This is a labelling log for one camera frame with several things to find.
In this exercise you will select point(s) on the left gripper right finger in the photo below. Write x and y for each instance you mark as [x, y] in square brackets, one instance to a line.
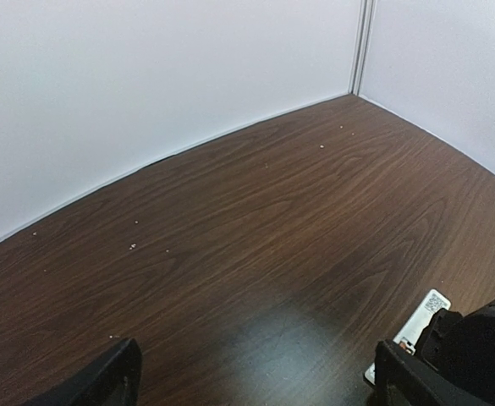
[401, 379]

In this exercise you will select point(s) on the white remote control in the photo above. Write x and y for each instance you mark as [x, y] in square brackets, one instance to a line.
[408, 336]

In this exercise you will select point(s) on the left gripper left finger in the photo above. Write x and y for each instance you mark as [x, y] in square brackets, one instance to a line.
[113, 378]

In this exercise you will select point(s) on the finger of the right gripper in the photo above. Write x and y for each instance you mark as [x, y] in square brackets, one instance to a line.
[461, 349]

